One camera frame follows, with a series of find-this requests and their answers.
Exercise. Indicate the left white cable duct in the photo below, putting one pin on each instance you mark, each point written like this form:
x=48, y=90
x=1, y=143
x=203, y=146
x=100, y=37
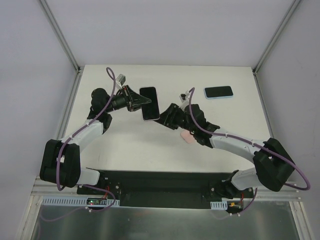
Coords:
x=78, y=202

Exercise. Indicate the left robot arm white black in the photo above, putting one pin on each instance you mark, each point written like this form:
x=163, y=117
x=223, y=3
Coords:
x=61, y=163

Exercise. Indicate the white cable duct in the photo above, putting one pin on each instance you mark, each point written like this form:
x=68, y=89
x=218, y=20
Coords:
x=78, y=202
x=219, y=205

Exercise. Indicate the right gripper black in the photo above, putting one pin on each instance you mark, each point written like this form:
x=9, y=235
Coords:
x=172, y=116

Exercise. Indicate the left aluminium corner post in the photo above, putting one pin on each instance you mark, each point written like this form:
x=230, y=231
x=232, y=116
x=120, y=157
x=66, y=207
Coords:
x=48, y=13

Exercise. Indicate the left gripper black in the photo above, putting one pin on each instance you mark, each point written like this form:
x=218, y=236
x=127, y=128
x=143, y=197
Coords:
x=130, y=99

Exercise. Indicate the black phone in blue case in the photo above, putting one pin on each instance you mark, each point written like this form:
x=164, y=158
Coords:
x=218, y=92

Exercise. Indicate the purple phone black screen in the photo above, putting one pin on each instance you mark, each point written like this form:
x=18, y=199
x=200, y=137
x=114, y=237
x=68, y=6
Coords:
x=149, y=103

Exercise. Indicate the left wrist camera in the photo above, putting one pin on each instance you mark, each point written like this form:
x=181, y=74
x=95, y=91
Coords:
x=120, y=81

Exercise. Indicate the pink phone case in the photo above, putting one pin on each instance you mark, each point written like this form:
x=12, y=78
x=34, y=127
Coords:
x=187, y=137

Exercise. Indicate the right aluminium corner post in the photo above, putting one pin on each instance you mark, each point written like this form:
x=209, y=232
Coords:
x=277, y=35

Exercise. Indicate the aluminium corner post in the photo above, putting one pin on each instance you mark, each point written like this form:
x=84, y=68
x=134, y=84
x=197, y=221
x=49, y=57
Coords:
x=48, y=13
x=277, y=35

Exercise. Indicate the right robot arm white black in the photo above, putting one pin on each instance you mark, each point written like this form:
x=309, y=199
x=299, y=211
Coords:
x=272, y=164

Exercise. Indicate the right white cable duct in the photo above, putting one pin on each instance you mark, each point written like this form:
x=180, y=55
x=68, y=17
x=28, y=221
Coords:
x=219, y=205

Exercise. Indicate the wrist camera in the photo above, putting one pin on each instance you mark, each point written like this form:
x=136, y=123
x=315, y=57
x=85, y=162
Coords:
x=184, y=97
x=120, y=81

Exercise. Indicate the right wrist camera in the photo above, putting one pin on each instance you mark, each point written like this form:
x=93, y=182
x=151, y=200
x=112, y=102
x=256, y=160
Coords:
x=184, y=97

